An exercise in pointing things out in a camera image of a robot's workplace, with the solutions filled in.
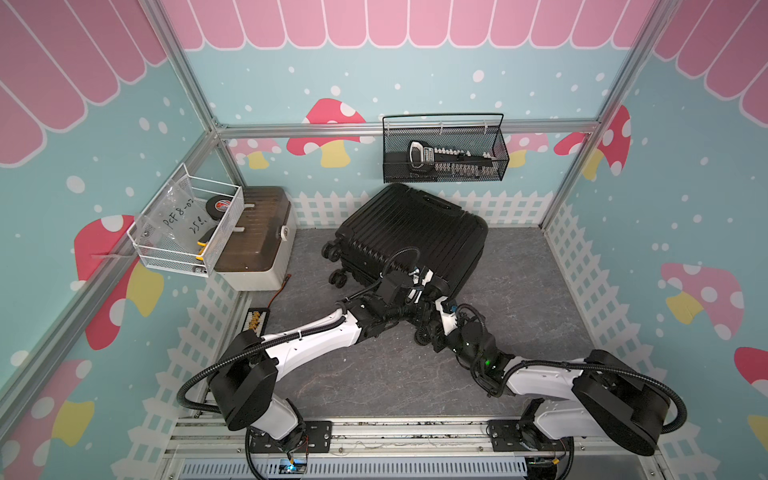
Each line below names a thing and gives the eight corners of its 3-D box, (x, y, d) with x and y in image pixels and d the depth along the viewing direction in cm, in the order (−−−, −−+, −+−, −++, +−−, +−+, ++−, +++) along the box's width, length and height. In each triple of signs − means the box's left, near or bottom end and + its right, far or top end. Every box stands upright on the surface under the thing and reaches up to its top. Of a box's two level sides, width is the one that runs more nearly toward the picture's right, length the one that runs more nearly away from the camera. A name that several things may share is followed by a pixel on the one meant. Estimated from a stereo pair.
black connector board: (242, 336, 94) (239, 333, 92) (251, 310, 99) (248, 307, 98) (262, 336, 94) (259, 333, 92) (269, 310, 99) (267, 307, 98)
